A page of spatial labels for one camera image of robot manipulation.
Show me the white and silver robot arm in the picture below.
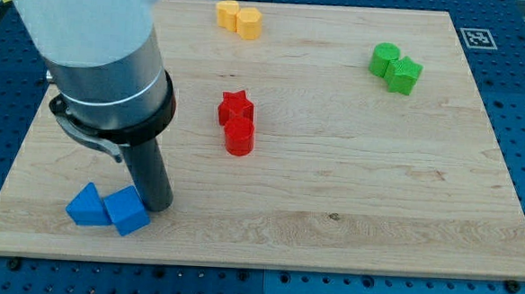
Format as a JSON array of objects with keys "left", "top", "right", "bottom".
[{"left": 13, "top": 0, "right": 174, "bottom": 160}]

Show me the red star block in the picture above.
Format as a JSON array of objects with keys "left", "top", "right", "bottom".
[{"left": 218, "top": 90, "right": 254, "bottom": 126}]

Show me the green star block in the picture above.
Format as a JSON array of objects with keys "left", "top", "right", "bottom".
[{"left": 383, "top": 57, "right": 423, "bottom": 95}]

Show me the red cylinder block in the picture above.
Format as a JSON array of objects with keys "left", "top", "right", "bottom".
[{"left": 224, "top": 117, "right": 254, "bottom": 156}]

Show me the wooden board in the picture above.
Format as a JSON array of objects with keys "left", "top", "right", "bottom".
[{"left": 0, "top": 0, "right": 525, "bottom": 281}]

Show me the dark grey cylindrical pointer rod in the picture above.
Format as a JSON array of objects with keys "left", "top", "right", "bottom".
[{"left": 120, "top": 138, "right": 174, "bottom": 212}]

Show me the yellow hexagon block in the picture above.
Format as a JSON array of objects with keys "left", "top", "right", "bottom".
[{"left": 236, "top": 7, "right": 263, "bottom": 40}]

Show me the yellow heart block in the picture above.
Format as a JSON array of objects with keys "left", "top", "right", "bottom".
[{"left": 216, "top": 0, "right": 240, "bottom": 32}]

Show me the blue cube block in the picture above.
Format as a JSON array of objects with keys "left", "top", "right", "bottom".
[{"left": 103, "top": 185, "right": 151, "bottom": 236}]

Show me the green cylinder block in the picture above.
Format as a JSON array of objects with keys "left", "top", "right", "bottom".
[{"left": 369, "top": 42, "right": 401, "bottom": 77}]

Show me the blue triangle block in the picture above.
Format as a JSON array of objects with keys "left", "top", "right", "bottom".
[{"left": 66, "top": 183, "right": 111, "bottom": 227}]

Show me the white fiducial marker tag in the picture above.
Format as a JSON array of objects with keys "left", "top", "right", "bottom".
[{"left": 460, "top": 27, "right": 497, "bottom": 50}]

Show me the black screw front left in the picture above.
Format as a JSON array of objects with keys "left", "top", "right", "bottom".
[{"left": 6, "top": 257, "right": 22, "bottom": 271}]

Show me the black screw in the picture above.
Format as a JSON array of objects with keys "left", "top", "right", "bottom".
[
  {"left": 6, "top": 257, "right": 22, "bottom": 271},
  {"left": 503, "top": 280, "right": 521, "bottom": 294}
]

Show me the black screw front right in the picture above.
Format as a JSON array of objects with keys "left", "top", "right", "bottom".
[{"left": 503, "top": 280, "right": 521, "bottom": 294}]

